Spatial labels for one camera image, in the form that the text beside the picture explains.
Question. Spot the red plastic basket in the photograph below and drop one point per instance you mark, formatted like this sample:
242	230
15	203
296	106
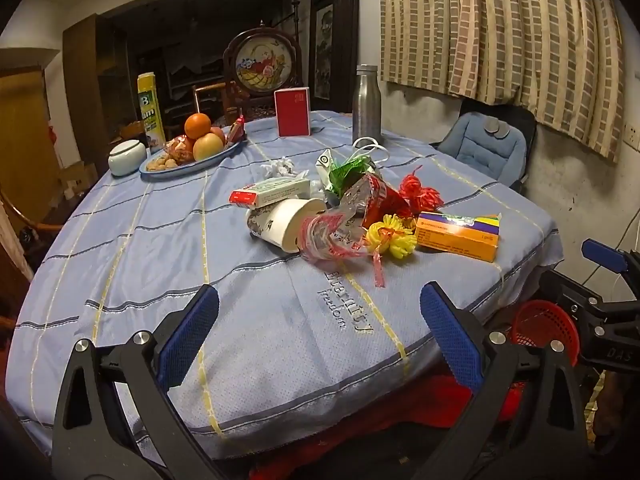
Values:
542	330

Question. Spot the wooden armchair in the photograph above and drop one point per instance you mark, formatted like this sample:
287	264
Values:
30	225

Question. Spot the small red apple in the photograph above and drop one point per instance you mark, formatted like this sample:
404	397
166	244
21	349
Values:
219	135

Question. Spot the clear plastic wrap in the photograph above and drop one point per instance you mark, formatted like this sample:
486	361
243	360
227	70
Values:
277	166

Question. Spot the yellow red apple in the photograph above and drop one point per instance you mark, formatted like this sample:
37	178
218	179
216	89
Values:
207	147

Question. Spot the red yarn pompom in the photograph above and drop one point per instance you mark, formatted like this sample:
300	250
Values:
420	192

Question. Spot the red cloth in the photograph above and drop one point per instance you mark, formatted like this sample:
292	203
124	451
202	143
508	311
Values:
390	425

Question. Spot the orange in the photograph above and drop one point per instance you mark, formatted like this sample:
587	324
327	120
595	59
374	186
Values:
198	126

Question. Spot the cardboard box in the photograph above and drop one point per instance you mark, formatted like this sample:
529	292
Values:
77	180

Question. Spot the green foil wrapper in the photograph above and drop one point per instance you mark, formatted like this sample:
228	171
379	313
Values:
345	175

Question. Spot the yellow green carton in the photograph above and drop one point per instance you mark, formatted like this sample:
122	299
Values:
150	110

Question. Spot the clear bag of pastries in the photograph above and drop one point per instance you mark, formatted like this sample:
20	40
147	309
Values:
177	150

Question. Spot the wooden chair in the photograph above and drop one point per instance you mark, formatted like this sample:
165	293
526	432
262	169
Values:
210	100

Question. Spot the white plastic bag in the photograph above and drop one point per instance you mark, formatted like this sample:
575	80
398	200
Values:
325	172

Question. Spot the blue oval plate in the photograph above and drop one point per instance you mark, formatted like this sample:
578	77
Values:
220	159

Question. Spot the brown wooden cabinet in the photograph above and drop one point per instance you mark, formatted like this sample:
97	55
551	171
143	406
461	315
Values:
90	85

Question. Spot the dark cabinet with picture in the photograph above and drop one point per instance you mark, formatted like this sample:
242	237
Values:
332	35

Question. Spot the round embroidered table screen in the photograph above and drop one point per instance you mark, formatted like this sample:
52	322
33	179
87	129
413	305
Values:
262	65

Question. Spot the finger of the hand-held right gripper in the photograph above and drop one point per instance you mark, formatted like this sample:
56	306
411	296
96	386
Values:
602	252
580	295

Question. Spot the wall socket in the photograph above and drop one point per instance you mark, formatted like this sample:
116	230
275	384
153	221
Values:
632	140

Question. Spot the beige checked curtain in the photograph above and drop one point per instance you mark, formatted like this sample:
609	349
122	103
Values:
500	25

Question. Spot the metal thermos bottle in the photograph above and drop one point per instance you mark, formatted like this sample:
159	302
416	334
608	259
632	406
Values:
367	105

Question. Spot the white lidded jar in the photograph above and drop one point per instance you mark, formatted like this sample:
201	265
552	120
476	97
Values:
127	159

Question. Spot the wooden door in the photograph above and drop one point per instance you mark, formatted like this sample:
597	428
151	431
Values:
25	145

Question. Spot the red white medicine box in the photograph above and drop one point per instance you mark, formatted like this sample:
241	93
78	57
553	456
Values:
270	192

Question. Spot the blue striped tablecloth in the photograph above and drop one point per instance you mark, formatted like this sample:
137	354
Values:
150	260

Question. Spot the printed paper cup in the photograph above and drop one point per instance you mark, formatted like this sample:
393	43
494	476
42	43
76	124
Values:
285	222

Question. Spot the orange medicine box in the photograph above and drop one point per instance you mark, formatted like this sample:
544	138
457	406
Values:
457	237

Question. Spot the pile of walnuts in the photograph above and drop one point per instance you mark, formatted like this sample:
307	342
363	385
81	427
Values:
161	163

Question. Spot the red snack packet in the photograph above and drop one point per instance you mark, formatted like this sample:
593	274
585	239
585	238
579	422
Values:
236	131

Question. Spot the yellow pompom flower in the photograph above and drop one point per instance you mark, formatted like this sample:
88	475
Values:
395	240

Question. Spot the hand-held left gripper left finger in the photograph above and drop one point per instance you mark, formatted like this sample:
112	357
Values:
190	330

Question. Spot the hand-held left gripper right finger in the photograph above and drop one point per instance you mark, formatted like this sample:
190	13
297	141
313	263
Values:
450	335

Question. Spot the clear red printed wrapper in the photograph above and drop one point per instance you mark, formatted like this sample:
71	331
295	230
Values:
360	197

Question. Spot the blue cushioned chair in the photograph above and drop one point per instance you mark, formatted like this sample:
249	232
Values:
482	150

